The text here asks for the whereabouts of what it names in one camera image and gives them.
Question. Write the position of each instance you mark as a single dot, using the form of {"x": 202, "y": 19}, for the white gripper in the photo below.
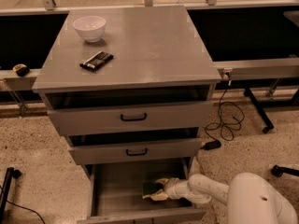
{"x": 172, "y": 188}

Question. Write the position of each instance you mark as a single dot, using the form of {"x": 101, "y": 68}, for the green and yellow sponge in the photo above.
{"x": 150, "y": 189}

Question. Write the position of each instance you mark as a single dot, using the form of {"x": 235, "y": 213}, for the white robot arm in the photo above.
{"x": 250, "y": 199}

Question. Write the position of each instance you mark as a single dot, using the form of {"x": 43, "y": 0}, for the grey middle drawer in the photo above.
{"x": 136, "y": 151}

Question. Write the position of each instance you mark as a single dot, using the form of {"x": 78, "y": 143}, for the grey drawer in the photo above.
{"x": 116, "y": 194}
{"x": 136, "y": 151}
{"x": 130, "y": 118}

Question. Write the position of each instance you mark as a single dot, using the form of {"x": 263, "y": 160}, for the grey bottom drawer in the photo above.
{"x": 116, "y": 194}

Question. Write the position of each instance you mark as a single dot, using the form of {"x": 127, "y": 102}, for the grey top drawer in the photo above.
{"x": 130, "y": 118}

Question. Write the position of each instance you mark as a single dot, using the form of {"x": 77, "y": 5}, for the grey drawer cabinet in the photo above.
{"x": 159, "y": 58}

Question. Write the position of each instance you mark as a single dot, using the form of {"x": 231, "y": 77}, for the black power adapter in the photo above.
{"x": 211, "y": 145}

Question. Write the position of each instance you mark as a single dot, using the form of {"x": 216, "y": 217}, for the black caster base right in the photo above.
{"x": 278, "y": 171}

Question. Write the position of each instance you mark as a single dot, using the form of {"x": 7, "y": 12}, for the black table leg with caster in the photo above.
{"x": 268, "y": 124}

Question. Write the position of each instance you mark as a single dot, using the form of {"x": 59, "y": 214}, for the black snack bar packet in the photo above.
{"x": 97, "y": 61}

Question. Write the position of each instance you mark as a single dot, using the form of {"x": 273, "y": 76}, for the black stand left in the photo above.
{"x": 4, "y": 190}

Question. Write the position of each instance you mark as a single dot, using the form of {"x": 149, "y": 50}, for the grey side bench right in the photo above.
{"x": 261, "y": 69}

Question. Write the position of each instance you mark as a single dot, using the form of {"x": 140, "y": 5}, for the grey side bench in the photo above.
{"x": 261, "y": 69}
{"x": 15, "y": 83}

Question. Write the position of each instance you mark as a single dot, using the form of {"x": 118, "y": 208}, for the white bowl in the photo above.
{"x": 90, "y": 28}

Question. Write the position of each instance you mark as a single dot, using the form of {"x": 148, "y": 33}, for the black and yellow tape measure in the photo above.
{"x": 21, "y": 70}

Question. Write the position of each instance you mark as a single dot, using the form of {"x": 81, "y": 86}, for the grey side bench left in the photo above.
{"x": 15, "y": 83}

